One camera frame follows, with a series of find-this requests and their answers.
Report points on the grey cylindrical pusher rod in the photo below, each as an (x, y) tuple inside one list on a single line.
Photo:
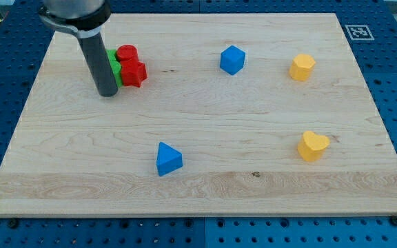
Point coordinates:
[(98, 63)]

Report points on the blue wooden triangle block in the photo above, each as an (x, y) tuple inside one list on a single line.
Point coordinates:
[(168, 159)]

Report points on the green wooden block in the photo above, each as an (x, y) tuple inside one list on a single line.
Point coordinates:
[(116, 66)]

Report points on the red wooden cylinder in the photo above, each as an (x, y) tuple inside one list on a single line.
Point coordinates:
[(127, 52)]

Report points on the red wooden star block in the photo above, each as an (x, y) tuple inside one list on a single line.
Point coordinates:
[(133, 72)]

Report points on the light wooden board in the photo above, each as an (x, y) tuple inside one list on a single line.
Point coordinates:
[(75, 154)]

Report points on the blue wooden cube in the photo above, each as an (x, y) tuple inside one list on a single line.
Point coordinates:
[(232, 60)]

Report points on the yellow wooden hexagon block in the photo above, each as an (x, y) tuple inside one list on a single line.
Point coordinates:
[(302, 67)]

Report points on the yellow wooden heart block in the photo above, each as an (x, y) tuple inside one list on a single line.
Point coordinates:
[(312, 146)]

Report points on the white fiducial marker tag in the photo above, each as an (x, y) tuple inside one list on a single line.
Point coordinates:
[(358, 32)]

